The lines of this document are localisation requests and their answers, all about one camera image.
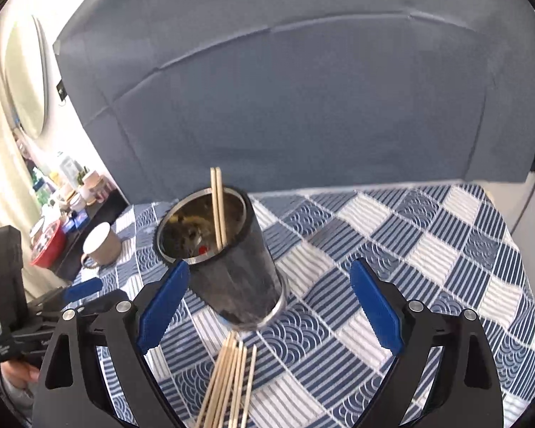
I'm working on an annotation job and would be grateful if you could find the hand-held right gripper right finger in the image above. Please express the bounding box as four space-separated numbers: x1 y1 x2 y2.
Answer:
349 258 505 428

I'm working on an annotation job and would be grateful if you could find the blue white checkered tablecloth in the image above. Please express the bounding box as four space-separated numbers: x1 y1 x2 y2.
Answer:
65 184 535 428

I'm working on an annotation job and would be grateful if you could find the grey fabric backdrop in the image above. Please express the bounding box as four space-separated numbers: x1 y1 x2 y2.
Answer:
52 0 535 208

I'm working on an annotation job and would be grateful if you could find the person's left forearm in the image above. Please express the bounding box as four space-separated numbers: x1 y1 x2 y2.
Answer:
0 354 35 426

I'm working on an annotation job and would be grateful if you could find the white plastic bottle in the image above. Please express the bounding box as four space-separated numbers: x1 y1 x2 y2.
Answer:
58 152 78 188

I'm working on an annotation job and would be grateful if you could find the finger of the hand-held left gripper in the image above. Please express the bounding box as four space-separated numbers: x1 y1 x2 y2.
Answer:
27 277 103 315
73 290 131 322

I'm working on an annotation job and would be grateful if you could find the light wooden chopstick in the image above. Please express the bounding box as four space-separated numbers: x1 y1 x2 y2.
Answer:
216 168 228 249
210 168 222 250

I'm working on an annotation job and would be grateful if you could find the pile of wooden chopsticks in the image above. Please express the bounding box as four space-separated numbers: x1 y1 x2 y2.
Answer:
195 331 258 428

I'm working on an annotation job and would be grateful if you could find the white paper cup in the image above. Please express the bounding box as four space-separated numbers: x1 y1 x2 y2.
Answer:
80 222 124 269

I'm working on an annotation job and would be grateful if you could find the black side table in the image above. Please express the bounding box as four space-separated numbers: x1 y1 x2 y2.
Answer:
53 187 128 282

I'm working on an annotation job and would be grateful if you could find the shiny metal cup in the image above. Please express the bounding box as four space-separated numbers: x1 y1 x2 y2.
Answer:
155 189 288 331

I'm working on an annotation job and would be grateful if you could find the person's left hand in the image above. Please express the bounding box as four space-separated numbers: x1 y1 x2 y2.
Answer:
0 360 42 388

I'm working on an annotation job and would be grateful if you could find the pink cup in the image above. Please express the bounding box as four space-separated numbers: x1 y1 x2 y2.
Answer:
81 172 104 201

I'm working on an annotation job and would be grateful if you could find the red bowl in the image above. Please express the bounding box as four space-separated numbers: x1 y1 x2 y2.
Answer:
29 219 67 269

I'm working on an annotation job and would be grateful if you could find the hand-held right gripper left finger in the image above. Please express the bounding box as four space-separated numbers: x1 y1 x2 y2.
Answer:
31 259 192 428

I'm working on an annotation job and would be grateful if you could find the green bottle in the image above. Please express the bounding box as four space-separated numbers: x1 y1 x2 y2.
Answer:
31 167 50 202

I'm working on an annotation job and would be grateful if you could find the oval wall mirror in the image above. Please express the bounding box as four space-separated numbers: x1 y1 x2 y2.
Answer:
4 14 50 140

